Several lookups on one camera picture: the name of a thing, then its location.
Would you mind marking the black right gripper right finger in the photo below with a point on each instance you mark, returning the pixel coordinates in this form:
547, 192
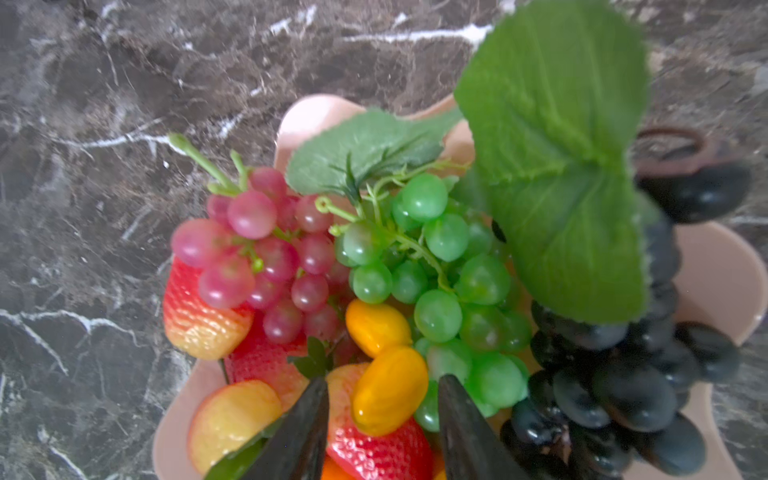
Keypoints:
471, 449

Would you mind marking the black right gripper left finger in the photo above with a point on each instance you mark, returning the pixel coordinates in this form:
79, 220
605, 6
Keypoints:
297, 449

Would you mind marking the small fake orange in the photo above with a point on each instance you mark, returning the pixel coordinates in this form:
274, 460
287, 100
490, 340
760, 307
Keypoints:
332, 471

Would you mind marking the red strawberry with green leaf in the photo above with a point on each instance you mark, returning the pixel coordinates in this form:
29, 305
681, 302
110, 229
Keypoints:
403, 454

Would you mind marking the yellow fake kumquat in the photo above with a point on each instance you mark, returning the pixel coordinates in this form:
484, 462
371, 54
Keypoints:
389, 392

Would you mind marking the red yellow-tipped fake strawberry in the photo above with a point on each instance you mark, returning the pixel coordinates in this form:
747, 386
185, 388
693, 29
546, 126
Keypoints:
194, 327

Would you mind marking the red fake grape bunch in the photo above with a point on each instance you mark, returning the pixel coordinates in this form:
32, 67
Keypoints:
262, 245

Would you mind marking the green fake grape bunch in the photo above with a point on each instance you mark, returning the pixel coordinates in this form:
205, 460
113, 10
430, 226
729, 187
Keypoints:
411, 245

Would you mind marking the pink scalloped fruit bowl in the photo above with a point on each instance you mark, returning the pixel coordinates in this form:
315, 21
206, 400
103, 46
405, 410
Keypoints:
722, 282

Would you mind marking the black fake grape bunch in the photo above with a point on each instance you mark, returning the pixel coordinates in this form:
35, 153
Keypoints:
588, 202

